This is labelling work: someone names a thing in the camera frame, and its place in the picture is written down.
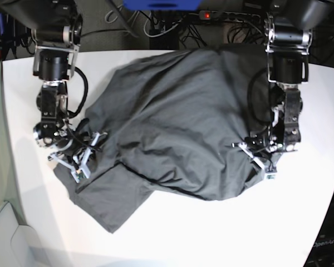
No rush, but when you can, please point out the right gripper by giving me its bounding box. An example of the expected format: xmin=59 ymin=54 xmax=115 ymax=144
xmin=60 ymin=136 xmax=99 ymax=172

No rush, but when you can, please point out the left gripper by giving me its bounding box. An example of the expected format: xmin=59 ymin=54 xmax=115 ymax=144
xmin=247 ymin=136 xmax=281 ymax=167

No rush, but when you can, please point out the dark grey t-shirt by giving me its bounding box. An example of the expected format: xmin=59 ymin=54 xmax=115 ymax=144
xmin=54 ymin=44 xmax=266 ymax=233

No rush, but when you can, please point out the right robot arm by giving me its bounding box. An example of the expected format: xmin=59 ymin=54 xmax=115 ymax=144
xmin=0 ymin=1 xmax=98 ymax=175

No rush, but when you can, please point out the grey chair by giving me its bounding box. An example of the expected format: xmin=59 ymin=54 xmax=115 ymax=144
xmin=0 ymin=202 xmax=52 ymax=266

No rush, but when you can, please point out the black power strip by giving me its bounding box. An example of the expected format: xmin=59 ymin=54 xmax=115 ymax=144
xmin=198 ymin=10 xmax=261 ymax=23

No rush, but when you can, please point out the blue box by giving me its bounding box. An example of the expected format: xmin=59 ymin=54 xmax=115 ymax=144
xmin=123 ymin=0 xmax=201 ymax=11

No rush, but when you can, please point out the white cable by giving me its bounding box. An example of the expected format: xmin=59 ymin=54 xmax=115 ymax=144
xmin=143 ymin=16 xmax=181 ymax=38

